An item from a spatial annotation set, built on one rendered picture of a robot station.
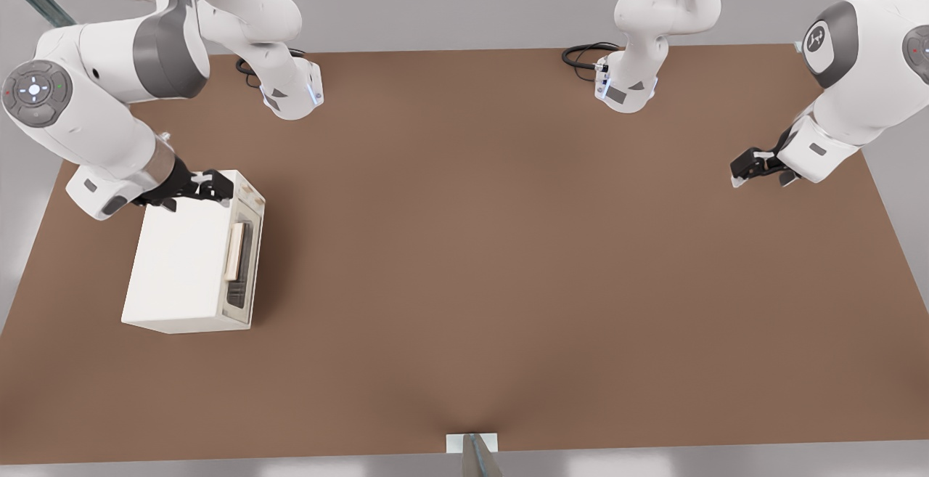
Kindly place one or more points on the oven door with window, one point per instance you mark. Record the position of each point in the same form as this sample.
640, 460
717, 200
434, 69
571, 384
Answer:
247, 274

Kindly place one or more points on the white oven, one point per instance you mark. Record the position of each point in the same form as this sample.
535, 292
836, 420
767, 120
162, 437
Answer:
181, 259

